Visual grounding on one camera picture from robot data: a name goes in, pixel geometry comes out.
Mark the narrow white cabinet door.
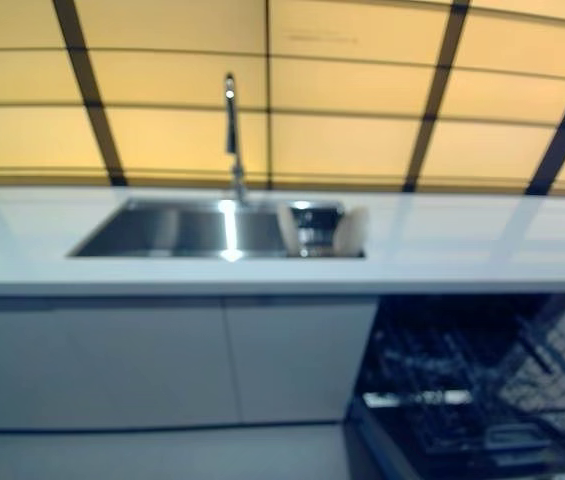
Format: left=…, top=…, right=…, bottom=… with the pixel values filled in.
left=224, top=299, right=378, bottom=426

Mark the wide white cabinet door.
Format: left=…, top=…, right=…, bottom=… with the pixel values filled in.
left=0, top=297, right=243, bottom=432

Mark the stainless steel kitchen sink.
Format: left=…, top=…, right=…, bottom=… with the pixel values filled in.
left=66, top=197, right=367, bottom=260

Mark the black built-in dishwasher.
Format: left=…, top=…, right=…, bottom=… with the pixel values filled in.
left=344, top=292, right=565, bottom=480

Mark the chrome gooseneck faucet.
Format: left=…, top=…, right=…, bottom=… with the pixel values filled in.
left=223, top=73, right=252, bottom=207

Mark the cream round plate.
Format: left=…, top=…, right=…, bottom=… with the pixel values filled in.
left=277, top=204, right=302, bottom=254
left=334, top=205, right=370, bottom=252

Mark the black dish drying rack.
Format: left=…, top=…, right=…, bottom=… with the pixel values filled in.
left=281, top=199, right=366, bottom=259

